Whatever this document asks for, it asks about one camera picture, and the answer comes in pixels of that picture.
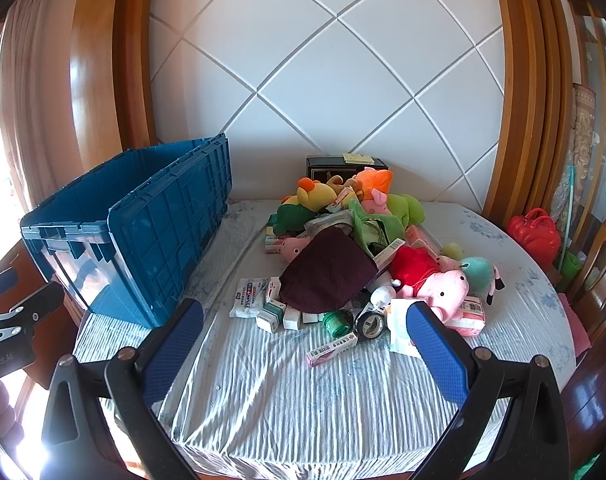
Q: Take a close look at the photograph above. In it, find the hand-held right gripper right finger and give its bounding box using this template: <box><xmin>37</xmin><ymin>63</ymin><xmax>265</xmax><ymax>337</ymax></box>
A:
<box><xmin>405</xmin><ymin>301</ymin><xmax>570</xmax><ymax>480</ymax></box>

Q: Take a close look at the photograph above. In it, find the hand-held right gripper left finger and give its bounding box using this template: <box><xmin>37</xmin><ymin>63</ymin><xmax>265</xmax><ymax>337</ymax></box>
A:
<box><xmin>40</xmin><ymin>297</ymin><xmax>205</xmax><ymax>480</ymax></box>

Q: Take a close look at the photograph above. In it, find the blue plastic crate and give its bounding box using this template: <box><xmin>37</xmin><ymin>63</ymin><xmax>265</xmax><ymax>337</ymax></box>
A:
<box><xmin>20</xmin><ymin>133</ymin><xmax>233</xmax><ymax>330</ymax></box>

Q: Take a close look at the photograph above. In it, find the person's left hand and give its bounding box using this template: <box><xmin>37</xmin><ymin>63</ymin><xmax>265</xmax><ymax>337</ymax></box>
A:
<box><xmin>0</xmin><ymin>380</ymin><xmax>26</xmax><ymax>456</ymax></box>

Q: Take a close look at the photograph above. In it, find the white tissue packet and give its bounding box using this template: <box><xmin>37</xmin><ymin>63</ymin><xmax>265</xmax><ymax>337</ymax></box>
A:
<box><xmin>387</xmin><ymin>299</ymin><xmax>430</xmax><ymax>359</ymax></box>

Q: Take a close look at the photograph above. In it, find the pink tissue packet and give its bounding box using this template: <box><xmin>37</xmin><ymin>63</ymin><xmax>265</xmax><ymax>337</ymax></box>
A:
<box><xmin>450</xmin><ymin>296</ymin><xmax>487</xmax><ymax>337</ymax></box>

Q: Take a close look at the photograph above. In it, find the black tape roll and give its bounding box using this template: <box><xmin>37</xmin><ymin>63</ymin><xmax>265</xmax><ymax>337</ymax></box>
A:
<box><xmin>354</xmin><ymin>304</ymin><xmax>387</xmax><ymax>339</ymax></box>

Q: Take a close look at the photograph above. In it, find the white plastic bottle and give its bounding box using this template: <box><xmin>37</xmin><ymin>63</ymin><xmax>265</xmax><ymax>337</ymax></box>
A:
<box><xmin>369</xmin><ymin>284</ymin><xmax>398</xmax><ymax>309</ymax></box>

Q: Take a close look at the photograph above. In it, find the pink pig plush red dress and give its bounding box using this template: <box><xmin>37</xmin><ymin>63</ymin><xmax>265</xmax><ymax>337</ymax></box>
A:
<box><xmin>390</xmin><ymin>245</ymin><xmax>471</xmax><ymax>322</ymax></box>

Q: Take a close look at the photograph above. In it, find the wet wipes packet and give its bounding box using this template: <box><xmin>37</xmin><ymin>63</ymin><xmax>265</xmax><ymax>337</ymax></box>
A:
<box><xmin>229</xmin><ymin>277</ymin><xmax>272</xmax><ymax>319</ymax></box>

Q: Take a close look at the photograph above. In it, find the teal round plush toy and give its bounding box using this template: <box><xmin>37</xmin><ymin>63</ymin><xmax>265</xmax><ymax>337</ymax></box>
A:
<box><xmin>460</xmin><ymin>256</ymin><xmax>505</xmax><ymax>307</ymax></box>

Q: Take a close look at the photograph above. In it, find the small green jar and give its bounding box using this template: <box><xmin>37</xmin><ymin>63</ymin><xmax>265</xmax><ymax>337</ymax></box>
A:
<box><xmin>324</xmin><ymin>311</ymin><xmax>354</xmax><ymax>339</ymax></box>

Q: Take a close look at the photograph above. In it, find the pink white slim box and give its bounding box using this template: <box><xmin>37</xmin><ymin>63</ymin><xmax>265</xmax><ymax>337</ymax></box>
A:
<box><xmin>305</xmin><ymin>334</ymin><xmax>358</xmax><ymax>369</ymax></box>

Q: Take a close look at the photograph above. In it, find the red white ointment box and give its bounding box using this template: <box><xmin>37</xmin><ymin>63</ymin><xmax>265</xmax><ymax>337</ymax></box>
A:
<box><xmin>374</xmin><ymin>239</ymin><xmax>407</xmax><ymax>272</ymax></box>

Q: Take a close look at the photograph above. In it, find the pink flat packet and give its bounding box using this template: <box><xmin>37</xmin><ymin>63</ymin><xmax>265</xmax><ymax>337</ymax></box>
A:
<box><xmin>405</xmin><ymin>225</ymin><xmax>442</xmax><ymax>257</ymax></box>

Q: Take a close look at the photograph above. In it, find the striped table cloth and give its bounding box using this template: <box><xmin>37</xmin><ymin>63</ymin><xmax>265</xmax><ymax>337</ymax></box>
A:
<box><xmin>73</xmin><ymin>199</ymin><xmax>579</xmax><ymax>476</ymax></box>

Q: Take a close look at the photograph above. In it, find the maroon cloth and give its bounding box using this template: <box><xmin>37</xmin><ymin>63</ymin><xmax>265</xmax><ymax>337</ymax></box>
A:
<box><xmin>279</xmin><ymin>230</ymin><xmax>379</xmax><ymax>313</ymax></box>

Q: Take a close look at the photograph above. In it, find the pink cloth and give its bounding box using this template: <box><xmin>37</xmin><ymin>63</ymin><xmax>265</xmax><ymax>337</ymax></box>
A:
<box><xmin>557</xmin><ymin>292</ymin><xmax>592</xmax><ymax>357</ymax></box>

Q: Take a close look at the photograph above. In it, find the olive green plush toy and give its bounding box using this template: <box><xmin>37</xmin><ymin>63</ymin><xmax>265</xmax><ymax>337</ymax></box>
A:
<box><xmin>347</xmin><ymin>199</ymin><xmax>407</xmax><ymax>257</ymax></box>

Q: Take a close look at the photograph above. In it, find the green pink tissue pack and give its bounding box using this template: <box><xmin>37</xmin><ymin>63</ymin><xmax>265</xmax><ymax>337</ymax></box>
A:
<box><xmin>264</xmin><ymin>227</ymin><xmax>295</xmax><ymax>254</ymax></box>

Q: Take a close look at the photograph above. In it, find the lime green plush toy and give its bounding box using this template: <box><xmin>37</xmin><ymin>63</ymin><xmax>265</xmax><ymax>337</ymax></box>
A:
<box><xmin>387</xmin><ymin>192</ymin><xmax>427</xmax><ymax>227</ymax></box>

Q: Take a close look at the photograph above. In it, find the pink pig plush blue outfit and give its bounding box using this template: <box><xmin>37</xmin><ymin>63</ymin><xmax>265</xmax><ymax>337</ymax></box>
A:
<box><xmin>282</xmin><ymin>237</ymin><xmax>312</xmax><ymax>262</ymax></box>

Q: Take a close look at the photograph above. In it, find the dark green plush toy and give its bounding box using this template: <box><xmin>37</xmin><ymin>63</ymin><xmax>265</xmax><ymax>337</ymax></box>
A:
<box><xmin>275</xmin><ymin>202</ymin><xmax>314</xmax><ymax>237</ymax></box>

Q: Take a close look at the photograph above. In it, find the small red white box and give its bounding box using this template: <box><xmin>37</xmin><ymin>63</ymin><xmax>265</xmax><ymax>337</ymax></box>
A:
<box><xmin>328</xmin><ymin>187</ymin><xmax>357</xmax><ymax>209</ymax></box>

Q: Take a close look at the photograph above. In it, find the orange pink plush toy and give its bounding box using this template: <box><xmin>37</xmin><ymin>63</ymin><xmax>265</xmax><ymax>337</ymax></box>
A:
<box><xmin>355</xmin><ymin>167</ymin><xmax>394</xmax><ymax>216</ymax></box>

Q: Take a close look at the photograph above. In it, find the wooden chair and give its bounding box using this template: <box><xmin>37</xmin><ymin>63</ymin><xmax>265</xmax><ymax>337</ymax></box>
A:
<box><xmin>566</xmin><ymin>220</ymin><xmax>606</xmax><ymax>343</ymax></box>

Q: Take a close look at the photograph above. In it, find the yellow duck plush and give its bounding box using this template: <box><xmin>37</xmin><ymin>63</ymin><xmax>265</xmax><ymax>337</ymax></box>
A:
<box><xmin>296</xmin><ymin>180</ymin><xmax>336</xmax><ymax>211</ymax></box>

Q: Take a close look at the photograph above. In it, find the beige curtain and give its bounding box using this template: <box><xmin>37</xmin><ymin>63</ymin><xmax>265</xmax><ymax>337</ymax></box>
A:
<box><xmin>0</xmin><ymin>0</ymin><xmax>51</xmax><ymax>211</ymax></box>

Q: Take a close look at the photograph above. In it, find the black box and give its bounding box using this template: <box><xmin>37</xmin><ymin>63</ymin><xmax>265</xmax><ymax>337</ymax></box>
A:
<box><xmin>306</xmin><ymin>155</ymin><xmax>389</xmax><ymax>183</ymax></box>

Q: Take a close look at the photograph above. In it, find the teal broom handle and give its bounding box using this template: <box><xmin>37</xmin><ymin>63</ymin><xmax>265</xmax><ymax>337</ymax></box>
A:
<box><xmin>557</xmin><ymin>167</ymin><xmax>577</xmax><ymax>272</ymax></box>

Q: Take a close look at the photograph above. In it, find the wooden door frame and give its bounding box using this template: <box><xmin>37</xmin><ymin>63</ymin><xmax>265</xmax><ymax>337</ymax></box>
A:
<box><xmin>480</xmin><ymin>0</ymin><xmax>586</xmax><ymax>223</ymax></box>
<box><xmin>0</xmin><ymin>0</ymin><xmax>159</xmax><ymax>211</ymax></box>

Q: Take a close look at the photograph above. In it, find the patterned wall hanging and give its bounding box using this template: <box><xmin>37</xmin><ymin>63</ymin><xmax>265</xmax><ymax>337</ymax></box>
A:
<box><xmin>570</xmin><ymin>82</ymin><xmax>597</xmax><ymax>182</ymax></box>

